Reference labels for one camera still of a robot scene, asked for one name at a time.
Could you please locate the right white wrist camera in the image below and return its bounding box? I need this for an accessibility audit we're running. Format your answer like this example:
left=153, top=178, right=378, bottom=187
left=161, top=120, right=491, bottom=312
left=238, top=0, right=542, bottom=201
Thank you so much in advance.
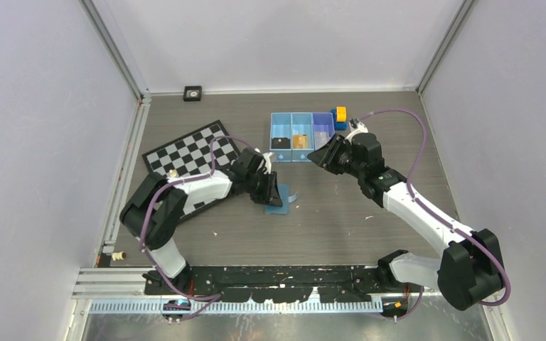
left=346, top=118, right=368, bottom=142

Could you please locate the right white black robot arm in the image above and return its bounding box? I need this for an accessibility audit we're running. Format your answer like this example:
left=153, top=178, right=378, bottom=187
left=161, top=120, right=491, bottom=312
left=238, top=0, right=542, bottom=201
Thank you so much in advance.
left=307, top=133, right=511, bottom=310

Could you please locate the black white chessboard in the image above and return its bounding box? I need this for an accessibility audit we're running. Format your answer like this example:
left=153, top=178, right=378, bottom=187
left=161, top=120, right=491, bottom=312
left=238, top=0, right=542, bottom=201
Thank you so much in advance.
left=141, top=119, right=246, bottom=222

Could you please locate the small black square box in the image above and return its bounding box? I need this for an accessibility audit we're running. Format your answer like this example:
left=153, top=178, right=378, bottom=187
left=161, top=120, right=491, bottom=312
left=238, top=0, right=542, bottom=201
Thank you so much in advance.
left=183, top=85, right=203, bottom=102

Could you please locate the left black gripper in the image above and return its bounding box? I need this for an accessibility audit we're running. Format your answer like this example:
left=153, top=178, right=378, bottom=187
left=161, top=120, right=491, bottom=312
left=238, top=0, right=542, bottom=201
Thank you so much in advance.
left=245, top=170, right=282, bottom=207

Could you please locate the black item in tray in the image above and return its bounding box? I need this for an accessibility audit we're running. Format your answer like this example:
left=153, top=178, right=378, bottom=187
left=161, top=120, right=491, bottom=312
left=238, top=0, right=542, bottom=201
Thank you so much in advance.
left=271, top=137, right=291, bottom=150

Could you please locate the blue and orange toy block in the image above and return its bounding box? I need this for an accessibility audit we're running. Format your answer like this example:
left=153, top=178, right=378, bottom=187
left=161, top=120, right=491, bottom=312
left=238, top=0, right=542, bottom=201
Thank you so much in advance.
left=331, top=106, right=347, bottom=131

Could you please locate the small cream plastic part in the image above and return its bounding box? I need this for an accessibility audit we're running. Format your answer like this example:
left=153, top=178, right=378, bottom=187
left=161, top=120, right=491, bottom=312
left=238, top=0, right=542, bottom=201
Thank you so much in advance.
left=110, top=251, right=126, bottom=261

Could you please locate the clear item in tray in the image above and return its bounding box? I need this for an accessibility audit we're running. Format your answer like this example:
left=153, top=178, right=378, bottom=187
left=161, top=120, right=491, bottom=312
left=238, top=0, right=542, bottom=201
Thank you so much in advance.
left=314, top=131, right=332, bottom=150

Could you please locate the blue compartment organizer tray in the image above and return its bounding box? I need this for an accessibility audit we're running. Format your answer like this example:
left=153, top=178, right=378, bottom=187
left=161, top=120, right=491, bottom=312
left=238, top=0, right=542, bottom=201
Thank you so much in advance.
left=269, top=112, right=336, bottom=163

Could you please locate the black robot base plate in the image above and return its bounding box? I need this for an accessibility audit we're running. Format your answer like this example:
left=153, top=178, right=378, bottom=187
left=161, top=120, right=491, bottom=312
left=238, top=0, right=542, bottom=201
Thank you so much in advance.
left=142, top=265, right=424, bottom=303

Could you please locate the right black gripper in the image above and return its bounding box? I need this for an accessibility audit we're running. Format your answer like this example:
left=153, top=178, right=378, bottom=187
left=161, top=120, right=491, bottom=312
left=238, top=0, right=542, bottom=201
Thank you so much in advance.
left=307, top=134, right=365, bottom=179

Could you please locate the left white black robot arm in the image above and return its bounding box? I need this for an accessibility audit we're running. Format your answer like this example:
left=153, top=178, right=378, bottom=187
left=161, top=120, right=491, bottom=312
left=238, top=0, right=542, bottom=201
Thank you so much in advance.
left=119, top=148, right=283, bottom=294

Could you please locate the orange card in tray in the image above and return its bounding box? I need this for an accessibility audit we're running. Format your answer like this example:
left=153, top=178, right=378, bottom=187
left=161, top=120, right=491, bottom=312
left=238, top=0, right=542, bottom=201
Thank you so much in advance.
left=292, top=134, right=310, bottom=149

